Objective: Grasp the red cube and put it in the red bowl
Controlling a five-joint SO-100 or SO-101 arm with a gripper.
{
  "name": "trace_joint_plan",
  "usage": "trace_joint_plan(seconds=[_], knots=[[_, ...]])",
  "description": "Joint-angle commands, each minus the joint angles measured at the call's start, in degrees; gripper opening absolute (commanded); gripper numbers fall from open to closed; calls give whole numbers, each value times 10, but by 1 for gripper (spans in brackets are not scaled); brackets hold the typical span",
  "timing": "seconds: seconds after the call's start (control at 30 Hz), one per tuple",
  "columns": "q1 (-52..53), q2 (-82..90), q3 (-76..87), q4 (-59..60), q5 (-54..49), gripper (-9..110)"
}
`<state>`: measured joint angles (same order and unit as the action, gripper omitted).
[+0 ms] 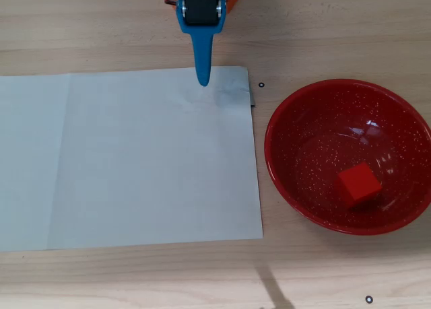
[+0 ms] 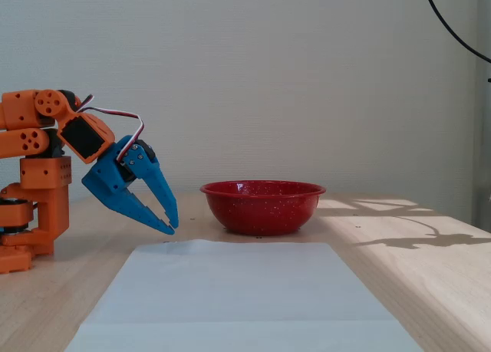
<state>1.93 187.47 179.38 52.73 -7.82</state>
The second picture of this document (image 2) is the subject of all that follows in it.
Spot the white red black servo cable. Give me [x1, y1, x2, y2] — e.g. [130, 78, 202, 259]
[75, 94, 146, 163]

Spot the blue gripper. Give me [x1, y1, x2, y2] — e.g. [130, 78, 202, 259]
[81, 134, 180, 236]

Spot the red speckled enamel bowl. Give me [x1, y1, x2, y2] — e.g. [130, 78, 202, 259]
[199, 179, 327, 237]

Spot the black hanging cable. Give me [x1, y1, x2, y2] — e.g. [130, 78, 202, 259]
[421, 0, 491, 64]

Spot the white paper sheet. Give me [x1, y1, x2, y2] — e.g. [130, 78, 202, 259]
[64, 239, 423, 352]

